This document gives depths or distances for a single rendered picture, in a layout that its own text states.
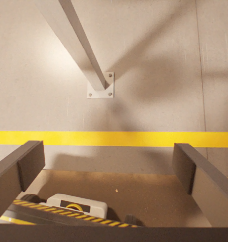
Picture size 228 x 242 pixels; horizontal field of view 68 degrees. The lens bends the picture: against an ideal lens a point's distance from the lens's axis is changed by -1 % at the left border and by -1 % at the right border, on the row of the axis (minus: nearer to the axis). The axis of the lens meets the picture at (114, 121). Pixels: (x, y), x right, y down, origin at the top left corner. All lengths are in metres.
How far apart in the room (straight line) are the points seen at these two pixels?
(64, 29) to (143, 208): 0.81
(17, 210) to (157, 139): 0.65
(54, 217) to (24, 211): 0.11
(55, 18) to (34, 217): 0.60
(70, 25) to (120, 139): 0.59
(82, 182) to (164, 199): 0.41
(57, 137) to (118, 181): 0.41
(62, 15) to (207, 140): 0.81
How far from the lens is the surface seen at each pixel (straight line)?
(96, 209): 0.81
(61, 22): 0.52
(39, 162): 0.17
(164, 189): 0.92
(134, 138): 0.90
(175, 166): 0.17
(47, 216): 0.67
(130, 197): 0.92
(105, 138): 0.91
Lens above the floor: 0.90
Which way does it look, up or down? 78 degrees down
